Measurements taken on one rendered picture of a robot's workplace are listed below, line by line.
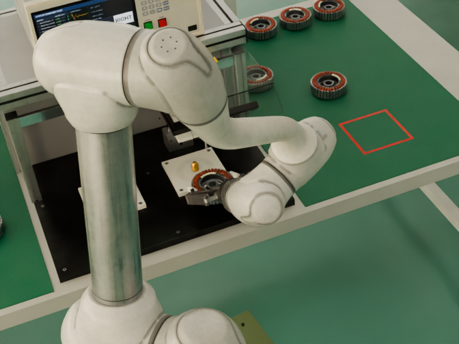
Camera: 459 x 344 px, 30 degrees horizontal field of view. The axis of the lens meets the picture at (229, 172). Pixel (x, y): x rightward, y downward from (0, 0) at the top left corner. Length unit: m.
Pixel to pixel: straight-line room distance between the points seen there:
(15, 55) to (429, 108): 1.20
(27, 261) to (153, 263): 0.33
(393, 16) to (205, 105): 1.72
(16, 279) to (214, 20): 0.86
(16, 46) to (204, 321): 1.05
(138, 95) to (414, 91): 1.42
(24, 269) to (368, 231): 1.49
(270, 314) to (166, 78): 1.76
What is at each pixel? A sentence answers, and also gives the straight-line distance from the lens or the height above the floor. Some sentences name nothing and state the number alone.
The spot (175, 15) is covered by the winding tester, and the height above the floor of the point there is 1.19.
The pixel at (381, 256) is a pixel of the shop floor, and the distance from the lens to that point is 3.19.
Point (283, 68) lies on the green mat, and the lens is 2.79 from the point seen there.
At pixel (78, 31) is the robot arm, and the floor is 1.58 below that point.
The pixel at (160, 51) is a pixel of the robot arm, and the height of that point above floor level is 1.59.
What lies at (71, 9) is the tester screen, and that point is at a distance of 2.16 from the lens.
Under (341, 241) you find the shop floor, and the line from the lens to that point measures 3.24.
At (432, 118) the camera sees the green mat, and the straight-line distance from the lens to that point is 2.58.
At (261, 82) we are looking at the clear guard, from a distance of 2.18.
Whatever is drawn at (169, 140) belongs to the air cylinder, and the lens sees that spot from 2.43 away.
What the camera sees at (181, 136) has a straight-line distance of 2.33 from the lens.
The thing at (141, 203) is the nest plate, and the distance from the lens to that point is 2.29.
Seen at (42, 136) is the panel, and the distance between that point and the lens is 2.47.
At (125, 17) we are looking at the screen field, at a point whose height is 1.22.
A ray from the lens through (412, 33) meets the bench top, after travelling 2.97.
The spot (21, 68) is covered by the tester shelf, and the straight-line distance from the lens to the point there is 2.29.
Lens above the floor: 2.29
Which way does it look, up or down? 40 degrees down
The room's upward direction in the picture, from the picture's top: 6 degrees counter-clockwise
